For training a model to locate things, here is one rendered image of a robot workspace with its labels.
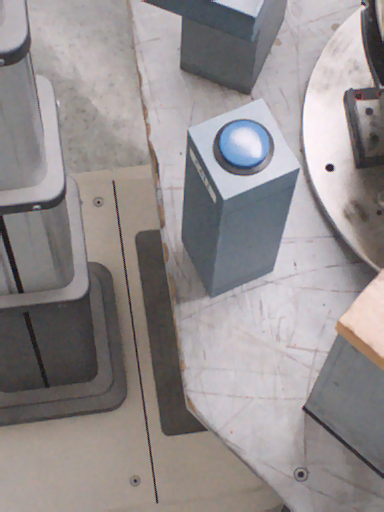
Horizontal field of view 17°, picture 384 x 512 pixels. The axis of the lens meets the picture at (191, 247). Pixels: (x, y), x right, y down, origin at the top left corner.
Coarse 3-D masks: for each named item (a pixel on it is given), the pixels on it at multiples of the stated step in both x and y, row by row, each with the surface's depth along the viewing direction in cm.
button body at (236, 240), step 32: (192, 128) 108; (224, 160) 107; (288, 160) 107; (192, 192) 116; (224, 192) 106; (256, 192) 107; (288, 192) 111; (192, 224) 122; (224, 224) 111; (256, 224) 115; (192, 256) 129; (224, 256) 119; (256, 256) 123; (224, 288) 128
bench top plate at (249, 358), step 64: (128, 0) 141; (320, 0) 142; (320, 256) 131; (192, 320) 128; (256, 320) 129; (320, 320) 129; (192, 384) 126; (256, 384) 126; (256, 448) 124; (320, 448) 124
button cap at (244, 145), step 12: (228, 132) 106; (240, 132) 106; (252, 132) 106; (264, 132) 107; (228, 144) 106; (240, 144) 106; (252, 144) 106; (264, 144) 106; (228, 156) 106; (240, 156) 106; (252, 156) 106; (264, 156) 106; (240, 168) 106
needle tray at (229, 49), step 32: (160, 0) 112; (192, 0) 110; (224, 0) 113; (256, 0) 113; (192, 32) 130; (224, 32) 112; (256, 32) 112; (192, 64) 136; (224, 64) 133; (256, 64) 132
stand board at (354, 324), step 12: (372, 288) 100; (360, 300) 99; (372, 300) 100; (348, 312) 99; (360, 312) 99; (372, 312) 99; (336, 324) 100; (348, 324) 99; (360, 324) 99; (372, 324) 99; (348, 336) 100; (360, 336) 99; (372, 336) 99; (360, 348) 100; (372, 348) 98; (372, 360) 100
